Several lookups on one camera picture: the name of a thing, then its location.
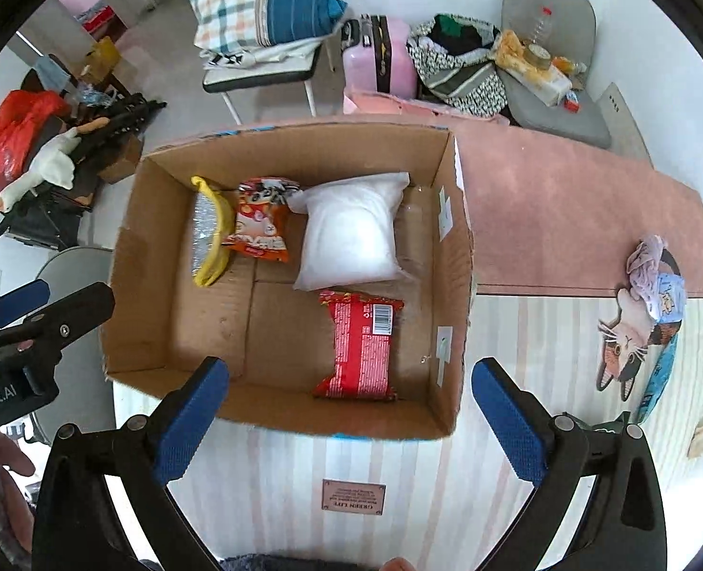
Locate person's left hand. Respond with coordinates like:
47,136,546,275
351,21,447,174
0,428,37,555

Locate pale pink small cloth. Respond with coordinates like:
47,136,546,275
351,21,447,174
625,235,670,304

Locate small brown cardboard box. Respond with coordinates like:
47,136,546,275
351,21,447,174
98,137,144,185

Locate black tripod stands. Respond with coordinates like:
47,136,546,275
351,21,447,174
0,92,168,251

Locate black and white patterned bag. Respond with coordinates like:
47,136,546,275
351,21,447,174
406,13,510,120

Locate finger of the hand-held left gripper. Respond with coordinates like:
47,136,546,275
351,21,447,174
0,278,51,340
0,282,117,373

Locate cat-shaped cushion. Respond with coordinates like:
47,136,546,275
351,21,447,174
595,246,682,399

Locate teal packet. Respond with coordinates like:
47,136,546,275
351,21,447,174
634,327,681,426

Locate pink suitcase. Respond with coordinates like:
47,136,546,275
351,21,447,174
340,13,417,99

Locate red plastic bag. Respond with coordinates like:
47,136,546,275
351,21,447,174
0,89,69,197

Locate orange cartoon snack packet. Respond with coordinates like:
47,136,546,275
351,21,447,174
223,177,301,264

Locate white soft bag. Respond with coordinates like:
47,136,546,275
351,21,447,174
286,171,415,292

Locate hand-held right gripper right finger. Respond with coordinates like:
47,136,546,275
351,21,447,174
471,357,669,571

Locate white carton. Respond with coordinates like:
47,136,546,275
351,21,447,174
506,62,572,105

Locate grey chair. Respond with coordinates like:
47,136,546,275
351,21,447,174
500,0,614,149

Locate blue and white packet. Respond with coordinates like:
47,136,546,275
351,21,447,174
649,272,687,322

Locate yellow bag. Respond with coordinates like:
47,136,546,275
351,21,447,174
83,36,120,81

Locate white grille panel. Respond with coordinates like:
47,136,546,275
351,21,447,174
595,82,653,164

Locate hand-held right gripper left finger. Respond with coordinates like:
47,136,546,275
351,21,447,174
33,355,231,571

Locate striped pastel mat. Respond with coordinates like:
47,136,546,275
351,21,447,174
113,291,703,571

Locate pink blanket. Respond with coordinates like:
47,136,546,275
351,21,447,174
345,92,703,298

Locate large cardboard box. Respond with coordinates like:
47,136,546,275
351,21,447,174
101,122,477,442

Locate yellow-orange snack bag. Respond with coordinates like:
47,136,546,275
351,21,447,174
494,30,534,72

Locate clear plastic bottle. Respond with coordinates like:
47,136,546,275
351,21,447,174
526,6,557,49

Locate white-framed chair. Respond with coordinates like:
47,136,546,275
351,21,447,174
201,36,328,126

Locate white goose plush toy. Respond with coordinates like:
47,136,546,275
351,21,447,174
0,119,111,215

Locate yellow-edged silver packet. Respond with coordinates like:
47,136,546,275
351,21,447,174
190,175,236,289

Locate red snack packet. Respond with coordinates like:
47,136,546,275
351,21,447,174
312,288,406,401

